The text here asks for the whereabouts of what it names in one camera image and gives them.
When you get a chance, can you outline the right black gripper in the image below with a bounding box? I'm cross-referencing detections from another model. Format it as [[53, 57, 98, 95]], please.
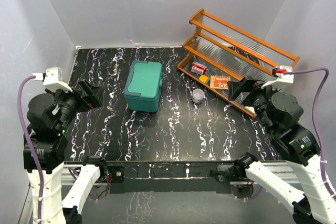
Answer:
[[227, 76, 281, 133]]

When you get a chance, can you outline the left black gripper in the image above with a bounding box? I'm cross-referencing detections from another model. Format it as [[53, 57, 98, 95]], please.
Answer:
[[47, 78, 104, 132]]

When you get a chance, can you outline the green medicine kit box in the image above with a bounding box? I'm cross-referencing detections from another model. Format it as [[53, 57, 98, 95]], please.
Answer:
[[123, 60, 163, 113]]

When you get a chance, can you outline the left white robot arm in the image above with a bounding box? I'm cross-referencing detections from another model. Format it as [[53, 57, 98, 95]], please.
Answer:
[[18, 79, 109, 223]]

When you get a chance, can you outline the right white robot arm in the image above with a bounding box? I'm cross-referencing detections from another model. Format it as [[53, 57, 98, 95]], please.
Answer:
[[228, 77, 335, 223]]

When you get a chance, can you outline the red white medicine box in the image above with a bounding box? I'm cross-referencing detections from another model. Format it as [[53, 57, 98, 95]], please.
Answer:
[[191, 62, 207, 75]]

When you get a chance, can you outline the orange spiral notepad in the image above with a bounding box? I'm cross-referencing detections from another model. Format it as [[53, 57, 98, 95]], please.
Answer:
[[210, 75, 230, 90]]

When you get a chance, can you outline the yellow grey sponge block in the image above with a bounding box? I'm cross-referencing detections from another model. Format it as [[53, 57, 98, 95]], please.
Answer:
[[199, 75, 210, 83]]

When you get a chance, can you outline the clear round plastic jar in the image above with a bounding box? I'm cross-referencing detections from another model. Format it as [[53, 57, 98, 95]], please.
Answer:
[[192, 89, 204, 104]]

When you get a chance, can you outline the orange wooden shelf rack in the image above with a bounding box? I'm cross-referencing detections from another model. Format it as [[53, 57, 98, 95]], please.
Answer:
[[176, 8, 301, 120]]

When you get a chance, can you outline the black front base bar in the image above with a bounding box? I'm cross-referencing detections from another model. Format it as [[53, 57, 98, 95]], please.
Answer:
[[78, 161, 266, 195]]

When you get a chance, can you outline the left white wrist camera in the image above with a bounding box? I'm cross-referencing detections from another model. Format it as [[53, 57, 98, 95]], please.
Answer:
[[32, 67, 72, 93]]

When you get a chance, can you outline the aluminium frame rail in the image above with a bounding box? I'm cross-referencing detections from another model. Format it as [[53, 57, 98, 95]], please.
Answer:
[[18, 162, 324, 224]]

